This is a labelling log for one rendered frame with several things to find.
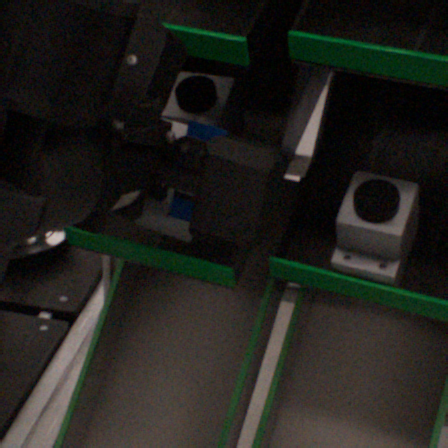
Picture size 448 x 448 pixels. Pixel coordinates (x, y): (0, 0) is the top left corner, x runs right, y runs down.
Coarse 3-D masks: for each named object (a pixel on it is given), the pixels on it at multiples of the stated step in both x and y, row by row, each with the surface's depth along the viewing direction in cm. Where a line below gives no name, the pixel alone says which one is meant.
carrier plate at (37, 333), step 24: (0, 312) 96; (0, 336) 92; (24, 336) 92; (48, 336) 93; (0, 360) 89; (24, 360) 89; (48, 360) 90; (0, 384) 86; (24, 384) 86; (0, 408) 83; (0, 432) 81
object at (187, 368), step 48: (288, 192) 77; (144, 288) 78; (192, 288) 77; (240, 288) 76; (96, 336) 73; (144, 336) 77; (192, 336) 76; (240, 336) 75; (96, 384) 75; (144, 384) 75; (192, 384) 74; (240, 384) 69; (96, 432) 75; (144, 432) 74; (192, 432) 73; (240, 432) 72
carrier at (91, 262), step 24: (24, 240) 105; (48, 240) 105; (24, 264) 102; (48, 264) 104; (72, 264) 104; (96, 264) 105; (0, 288) 100; (24, 288) 100; (48, 288) 100; (72, 288) 100; (24, 312) 98; (72, 312) 96
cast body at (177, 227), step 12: (168, 120) 58; (204, 120) 63; (180, 132) 58; (168, 192) 57; (144, 204) 60; (156, 204) 60; (168, 204) 59; (144, 216) 60; (156, 216) 59; (168, 216) 60; (156, 228) 61; (168, 228) 60; (180, 228) 59
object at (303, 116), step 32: (288, 0) 77; (192, 64) 76; (256, 64) 75; (288, 64) 75; (256, 96) 73; (288, 96) 73; (256, 128) 71; (288, 128) 66; (288, 160) 68; (128, 224) 67; (128, 256) 65; (160, 256) 63; (192, 256) 65; (224, 256) 64
